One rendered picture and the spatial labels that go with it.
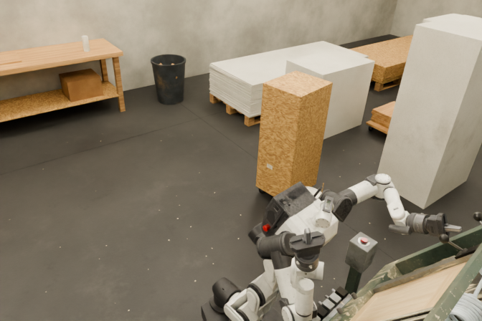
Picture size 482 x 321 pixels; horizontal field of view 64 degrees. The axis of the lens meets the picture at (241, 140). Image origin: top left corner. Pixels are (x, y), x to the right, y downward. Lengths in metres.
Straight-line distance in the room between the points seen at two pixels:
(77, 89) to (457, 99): 4.52
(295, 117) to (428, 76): 1.32
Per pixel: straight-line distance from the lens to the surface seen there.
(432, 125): 4.07
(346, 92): 5.25
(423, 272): 2.00
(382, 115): 5.58
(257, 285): 2.39
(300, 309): 1.66
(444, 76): 3.92
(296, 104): 3.34
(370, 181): 2.11
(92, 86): 5.76
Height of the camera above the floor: 2.54
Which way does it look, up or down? 30 degrees down
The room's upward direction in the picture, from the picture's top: 2 degrees clockwise
